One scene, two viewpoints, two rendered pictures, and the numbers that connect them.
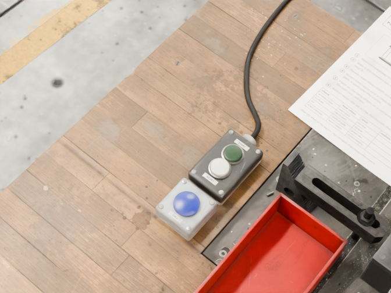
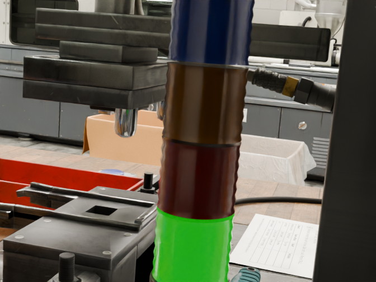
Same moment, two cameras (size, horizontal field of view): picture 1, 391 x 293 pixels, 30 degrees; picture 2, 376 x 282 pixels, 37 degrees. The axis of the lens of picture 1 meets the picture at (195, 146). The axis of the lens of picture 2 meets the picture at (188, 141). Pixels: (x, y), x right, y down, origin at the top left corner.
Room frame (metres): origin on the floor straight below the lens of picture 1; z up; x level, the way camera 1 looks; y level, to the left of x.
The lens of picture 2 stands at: (0.19, -0.89, 1.17)
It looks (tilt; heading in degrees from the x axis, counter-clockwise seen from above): 10 degrees down; 67
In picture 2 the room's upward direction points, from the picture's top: 5 degrees clockwise
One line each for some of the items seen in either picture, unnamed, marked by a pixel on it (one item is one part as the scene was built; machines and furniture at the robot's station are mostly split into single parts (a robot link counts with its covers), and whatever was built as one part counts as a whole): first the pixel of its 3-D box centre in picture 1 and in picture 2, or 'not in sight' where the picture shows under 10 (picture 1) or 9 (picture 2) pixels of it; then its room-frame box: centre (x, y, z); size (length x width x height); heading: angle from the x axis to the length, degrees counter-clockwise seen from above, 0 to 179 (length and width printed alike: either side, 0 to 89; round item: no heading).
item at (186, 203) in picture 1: (186, 205); (112, 176); (0.45, 0.01, 0.93); 0.04 x 0.04 x 0.02
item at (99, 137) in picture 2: not in sight; (142, 167); (1.20, 2.07, 0.43); 0.59 x 0.54 x 0.58; 49
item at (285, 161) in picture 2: not in sight; (251, 188); (1.72, 1.70, 0.40); 0.69 x 0.60 x 0.50; 48
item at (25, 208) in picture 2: not in sight; (75, 226); (0.31, -0.37, 0.98); 0.13 x 0.01 x 0.03; 143
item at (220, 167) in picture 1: (219, 169); not in sight; (0.51, -0.04, 0.93); 0.03 x 0.03 x 0.02
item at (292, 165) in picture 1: (302, 182); not in sight; (0.49, -0.16, 0.95); 0.06 x 0.03 x 0.09; 53
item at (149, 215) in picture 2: not in sight; (149, 223); (0.38, -0.37, 0.98); 0.07 x 0.01 x 0.03; 53
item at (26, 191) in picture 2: not in sight; (50, 194); (0.30, -0.26, 0.98); 0.07 x 0.02 x 0.01; 143
